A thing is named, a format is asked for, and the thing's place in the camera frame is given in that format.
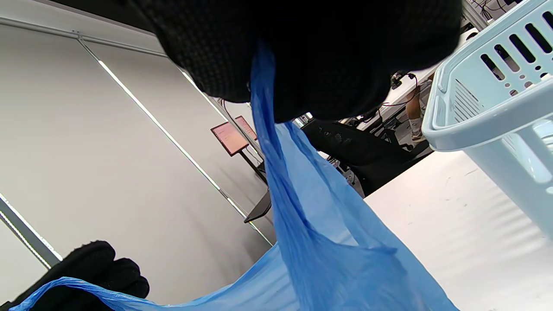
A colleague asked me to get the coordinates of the person's right hand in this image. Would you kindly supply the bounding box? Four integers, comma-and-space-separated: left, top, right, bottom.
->
134, 0, 463, 124

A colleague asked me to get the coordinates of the person's left hand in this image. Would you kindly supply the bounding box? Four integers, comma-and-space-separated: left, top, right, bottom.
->
0, 241, 149, 311

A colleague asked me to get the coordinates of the blue plastic bag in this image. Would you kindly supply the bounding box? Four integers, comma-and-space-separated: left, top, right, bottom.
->
9, 41, 458, 311

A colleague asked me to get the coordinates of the black office chair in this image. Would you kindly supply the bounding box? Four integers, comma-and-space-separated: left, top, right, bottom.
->
302, 119, 432, 197

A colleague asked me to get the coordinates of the pink screen monitor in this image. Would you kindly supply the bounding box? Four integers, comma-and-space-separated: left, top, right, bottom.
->
211, 116, 258, 157

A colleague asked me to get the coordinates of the light blue plastic basket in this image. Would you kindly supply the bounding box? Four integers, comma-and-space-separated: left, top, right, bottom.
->
423, 0, 553, 238

